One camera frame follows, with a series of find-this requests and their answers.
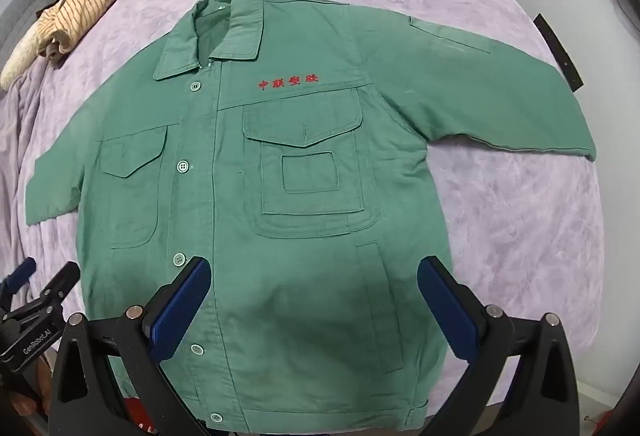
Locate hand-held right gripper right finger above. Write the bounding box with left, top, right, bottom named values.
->
left=416, top=255, right=594, bottom=436

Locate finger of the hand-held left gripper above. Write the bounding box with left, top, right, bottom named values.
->
left=22, top=262, right=82, bottom=317
left=0, top=257, right=37, bottom=313

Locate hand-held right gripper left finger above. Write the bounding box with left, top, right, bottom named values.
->
left=47, top=256, right=213, bottom=436

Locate green work jacket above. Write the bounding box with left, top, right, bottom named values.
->
left=25, top=0, right=598, bottom=429

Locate purple plush blanket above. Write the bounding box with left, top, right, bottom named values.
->
left=0, top=0, right=608, bottom=417

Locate red box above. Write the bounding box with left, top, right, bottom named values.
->
left=112, top=397, right=151, bottom=436

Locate cream striped garment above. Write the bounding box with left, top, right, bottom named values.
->
left=0, top=0, right=133, bottom=91

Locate black flat strip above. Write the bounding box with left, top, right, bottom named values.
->
left=534, top=13, right=586, bottom=93

